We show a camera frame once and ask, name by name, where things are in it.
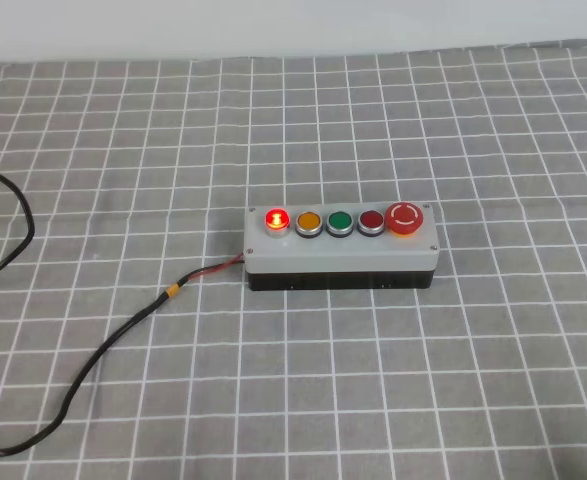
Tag red emergency stop button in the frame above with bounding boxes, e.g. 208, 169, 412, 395
384, 202, 424, 236

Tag grey button switch box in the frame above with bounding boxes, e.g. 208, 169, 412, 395
244, 201, 440, 291

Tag green push button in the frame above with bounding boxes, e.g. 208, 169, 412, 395
326, 211, 354, 238

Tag dark red push button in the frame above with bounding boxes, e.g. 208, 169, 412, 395
357, 210, 385, 237

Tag black power cable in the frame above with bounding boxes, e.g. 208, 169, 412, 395
0, 165, 247, 459

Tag yellow push button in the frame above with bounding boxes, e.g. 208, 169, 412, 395
295, 211, 323, 239

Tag lit red indicator light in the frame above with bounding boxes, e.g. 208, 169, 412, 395
264, 208, 290, 238

